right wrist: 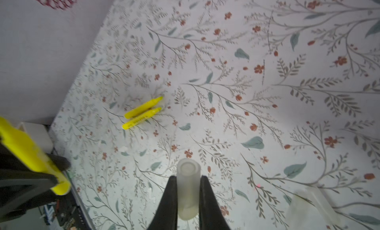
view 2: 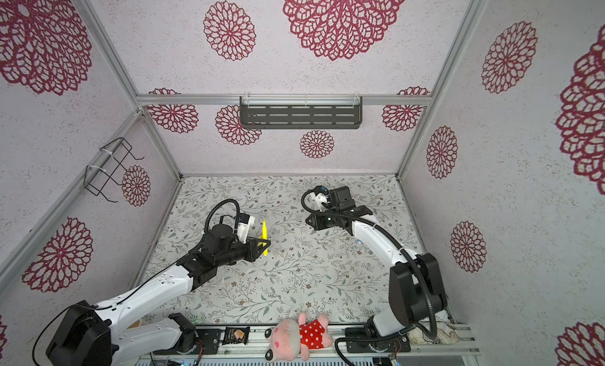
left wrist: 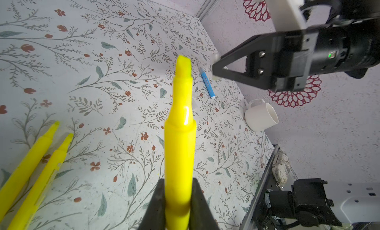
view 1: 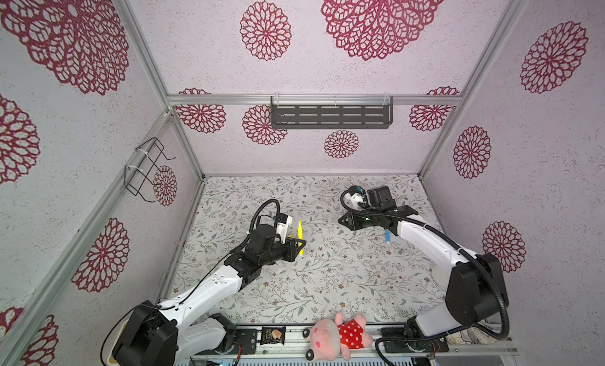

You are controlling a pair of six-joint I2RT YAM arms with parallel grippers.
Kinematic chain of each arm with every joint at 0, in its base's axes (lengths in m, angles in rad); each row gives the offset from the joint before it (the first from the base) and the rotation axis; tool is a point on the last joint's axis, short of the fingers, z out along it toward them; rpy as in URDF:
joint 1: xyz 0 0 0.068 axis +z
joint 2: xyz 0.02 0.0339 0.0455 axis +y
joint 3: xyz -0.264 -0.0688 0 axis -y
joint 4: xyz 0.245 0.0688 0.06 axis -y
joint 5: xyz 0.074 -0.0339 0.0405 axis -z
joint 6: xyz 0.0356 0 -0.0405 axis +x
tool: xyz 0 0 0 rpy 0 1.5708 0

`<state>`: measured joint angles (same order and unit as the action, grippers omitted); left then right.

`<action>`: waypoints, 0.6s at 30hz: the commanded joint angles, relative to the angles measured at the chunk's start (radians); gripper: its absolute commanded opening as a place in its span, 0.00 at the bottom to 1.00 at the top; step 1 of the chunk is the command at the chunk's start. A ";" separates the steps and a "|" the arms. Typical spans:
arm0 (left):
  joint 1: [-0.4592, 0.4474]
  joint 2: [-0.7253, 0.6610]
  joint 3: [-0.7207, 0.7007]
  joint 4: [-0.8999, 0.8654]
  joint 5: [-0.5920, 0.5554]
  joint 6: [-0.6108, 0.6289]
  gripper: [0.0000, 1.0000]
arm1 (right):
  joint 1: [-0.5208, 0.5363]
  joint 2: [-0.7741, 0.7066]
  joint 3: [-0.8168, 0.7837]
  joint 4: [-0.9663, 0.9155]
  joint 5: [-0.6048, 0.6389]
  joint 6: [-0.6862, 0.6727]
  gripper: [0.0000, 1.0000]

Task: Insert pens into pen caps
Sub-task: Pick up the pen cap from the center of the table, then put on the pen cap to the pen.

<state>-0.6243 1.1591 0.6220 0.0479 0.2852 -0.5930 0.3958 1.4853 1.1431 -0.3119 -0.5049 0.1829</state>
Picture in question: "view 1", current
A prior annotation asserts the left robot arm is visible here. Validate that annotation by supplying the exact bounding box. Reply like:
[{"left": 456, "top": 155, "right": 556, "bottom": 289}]
[{"left": 101, "top": 224, "right": 307, "bottom": 365}]

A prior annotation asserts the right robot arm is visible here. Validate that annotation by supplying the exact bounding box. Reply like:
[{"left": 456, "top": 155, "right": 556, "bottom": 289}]
[{"left": 339, "top": 186, "right": 510, "bottom": 342}]

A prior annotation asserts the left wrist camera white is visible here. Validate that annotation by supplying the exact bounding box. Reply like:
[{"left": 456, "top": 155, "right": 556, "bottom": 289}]
[{"left": 275, "top": 213, "right": 292, "bottom": 244}]

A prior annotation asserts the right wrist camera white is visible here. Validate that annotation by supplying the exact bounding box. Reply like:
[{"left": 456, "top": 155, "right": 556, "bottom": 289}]
[{"left": 345, "top": 186, "right": 370, "bottom": 211}]

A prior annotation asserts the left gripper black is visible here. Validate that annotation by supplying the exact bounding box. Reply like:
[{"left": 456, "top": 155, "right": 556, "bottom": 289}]
[{"left": 260, "top": 237, "right": 307, "bottom": 267}]

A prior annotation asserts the black wire wall rack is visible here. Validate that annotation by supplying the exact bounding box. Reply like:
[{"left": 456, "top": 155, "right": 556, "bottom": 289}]
[{"left": 123, "top": 137, "right": 178, "bottom": 207}]

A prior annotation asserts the pink pig plush toy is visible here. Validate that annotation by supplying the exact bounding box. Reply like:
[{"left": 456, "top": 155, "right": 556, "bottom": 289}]
[{"left": 302, "top": 312, "right": 374, "bottom": 362}]

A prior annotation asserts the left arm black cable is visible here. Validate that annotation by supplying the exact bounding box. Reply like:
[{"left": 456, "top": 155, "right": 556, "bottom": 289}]
[{"left": 98, "top": 198, "right": 282, "bottom": 366}]

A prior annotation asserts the small dark snack packet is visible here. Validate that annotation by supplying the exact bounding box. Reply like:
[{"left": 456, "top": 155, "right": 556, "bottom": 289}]
[{"left": 259, "top": 326, "right": 286, "bottom": 346}]

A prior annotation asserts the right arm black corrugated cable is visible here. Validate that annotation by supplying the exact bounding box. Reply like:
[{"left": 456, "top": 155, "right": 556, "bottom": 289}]
[{"left": 339, "top": 188, "right": 511, "bottom": 341}]

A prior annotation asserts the dark grey wall shelf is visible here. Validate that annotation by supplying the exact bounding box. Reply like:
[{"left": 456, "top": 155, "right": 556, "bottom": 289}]
[{"left": 269, "top": 96, "right": 393, "bottom": 130}]

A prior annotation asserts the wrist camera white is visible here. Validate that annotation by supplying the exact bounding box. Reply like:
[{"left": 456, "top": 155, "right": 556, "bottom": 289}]
[
  {"left": 345, "top": 186, "right": 370, "bottom": 211},
  {"left": 275, "top": 213, "right": 292, "bottom": 244}
]

